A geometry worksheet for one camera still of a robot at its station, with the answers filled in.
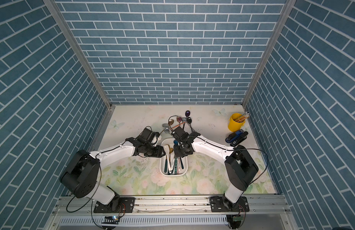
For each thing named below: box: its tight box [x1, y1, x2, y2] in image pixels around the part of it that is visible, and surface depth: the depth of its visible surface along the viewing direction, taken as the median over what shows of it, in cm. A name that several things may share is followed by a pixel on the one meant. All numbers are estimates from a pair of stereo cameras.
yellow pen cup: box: [227, 112, 246, 133], surface depth 104 cm
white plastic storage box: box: [159, 137, 189, 177], surface depth 88 cm
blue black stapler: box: [225, 128, 249, 148], surface depth 99 cm
